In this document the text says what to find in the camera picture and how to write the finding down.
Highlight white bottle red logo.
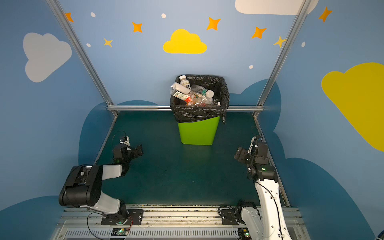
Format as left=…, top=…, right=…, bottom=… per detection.
left=186, top=96, right=221, bottom=107

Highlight clear bottle colourful label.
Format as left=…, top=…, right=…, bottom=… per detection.
left=191, top=85, right=215, bottom=99

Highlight white bottle pink label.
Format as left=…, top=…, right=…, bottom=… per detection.
left=170, top=83, right=195, bottom=105

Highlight orange juice bottle back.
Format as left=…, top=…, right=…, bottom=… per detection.
left=179, top=75, right=191, bottom=90

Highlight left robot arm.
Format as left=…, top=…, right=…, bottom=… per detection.
left=59, top=143, right=144, bottom=226

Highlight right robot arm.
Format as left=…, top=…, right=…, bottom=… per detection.
left=234, top=138, right=291, bottom=240

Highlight green plastic bin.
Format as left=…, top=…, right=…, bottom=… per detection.
left=178, top=117, right=220, bottom=146

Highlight black bin liner bag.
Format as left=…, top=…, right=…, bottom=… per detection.
left=170, top=75, right=230, bottom=123

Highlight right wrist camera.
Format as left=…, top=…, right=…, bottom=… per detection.
left=248, top=136, right=258, bottom=155

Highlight aluminium back frame rail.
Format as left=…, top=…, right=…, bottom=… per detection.
left=107, top=105, right=264, bottom=112

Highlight aluminium right frame post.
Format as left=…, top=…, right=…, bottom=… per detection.
left=253, top=0, right=313, bottom=120

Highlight aluminium frame post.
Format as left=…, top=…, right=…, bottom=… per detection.
left=253, top=0, right=313, bottom=120
left=46, top=0, right=114, bottom=107

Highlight aluminium left frame post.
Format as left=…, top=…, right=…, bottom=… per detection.
left=46, top=0, right=114, bottom=107

